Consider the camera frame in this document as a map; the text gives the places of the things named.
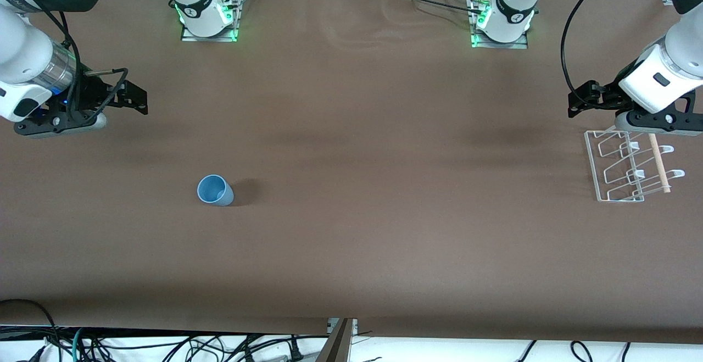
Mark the blue plastic cup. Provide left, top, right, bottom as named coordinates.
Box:
left=197, top=174, right=235, bottom=207

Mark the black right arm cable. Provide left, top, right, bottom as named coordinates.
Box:
left=16, top=0, right=130, bottom=124

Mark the looped black floor cable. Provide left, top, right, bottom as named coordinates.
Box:
left=570, top=341, right=595, bottom=362

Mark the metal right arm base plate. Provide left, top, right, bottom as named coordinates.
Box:
left=181, top=0, right=243, bottom=42

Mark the white wire cup rack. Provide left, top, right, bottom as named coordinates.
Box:
left=584, top=130, right=686, bottom=203

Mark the teal floor cable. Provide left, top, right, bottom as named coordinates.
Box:
left=70, top=327, right=87, bottom=362

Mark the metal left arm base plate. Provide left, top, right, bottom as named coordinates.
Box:
left=470, top=0, right=529, bottom=49

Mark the thick black floor cable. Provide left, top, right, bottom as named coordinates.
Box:
left=0, top=298, right=60, bottom=362

